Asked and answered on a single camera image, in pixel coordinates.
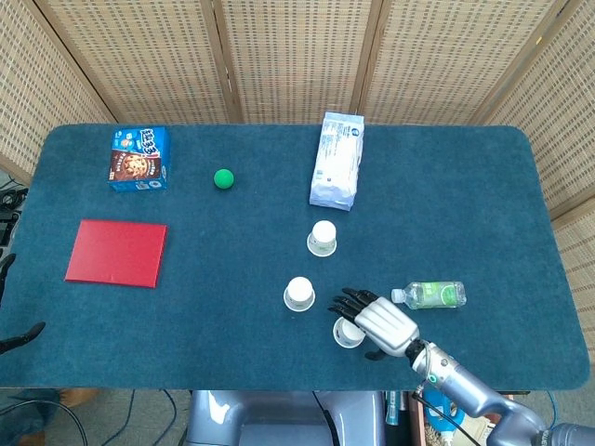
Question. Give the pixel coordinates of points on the clear green-label water bottle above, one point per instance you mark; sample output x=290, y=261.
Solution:
x=434, y=294

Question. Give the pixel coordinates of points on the white paper cup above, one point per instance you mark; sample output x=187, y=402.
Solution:
x=346, y=335
x=300, y=293
x=322, y=238

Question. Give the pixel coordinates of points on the green ball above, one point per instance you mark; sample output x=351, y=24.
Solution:
x=223, y=179

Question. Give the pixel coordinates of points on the grey robot torso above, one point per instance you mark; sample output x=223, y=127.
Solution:
x=279, y=418

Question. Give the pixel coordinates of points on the blue carpet table mat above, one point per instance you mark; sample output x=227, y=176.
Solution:
x=232, y=334

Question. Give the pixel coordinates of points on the red flat board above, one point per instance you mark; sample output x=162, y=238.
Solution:
x=116, y=253

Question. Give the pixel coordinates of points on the brown shoe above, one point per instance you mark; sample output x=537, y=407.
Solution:
x=79, y=396

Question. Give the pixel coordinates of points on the blue jeans leg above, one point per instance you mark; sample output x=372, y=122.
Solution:
x=28, y=418

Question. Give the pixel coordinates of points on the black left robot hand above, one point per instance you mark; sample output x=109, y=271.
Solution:
x=23, y=335

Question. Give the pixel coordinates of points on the brown storage box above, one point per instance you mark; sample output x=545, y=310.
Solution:
x=416, y=429

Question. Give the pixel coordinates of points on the woven folding screen panel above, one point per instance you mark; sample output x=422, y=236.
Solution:
x=297, y=56
x=153, y=56
x=32, y=93
x=446, y=60
x=562, y=130

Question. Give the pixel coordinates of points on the blue cookie box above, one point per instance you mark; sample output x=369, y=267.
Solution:
x=139, y=160

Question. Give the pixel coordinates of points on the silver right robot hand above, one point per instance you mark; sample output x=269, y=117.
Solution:
x=388, y=325

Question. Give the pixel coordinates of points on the white tissue pack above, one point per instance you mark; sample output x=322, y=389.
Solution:
x=337, y=162

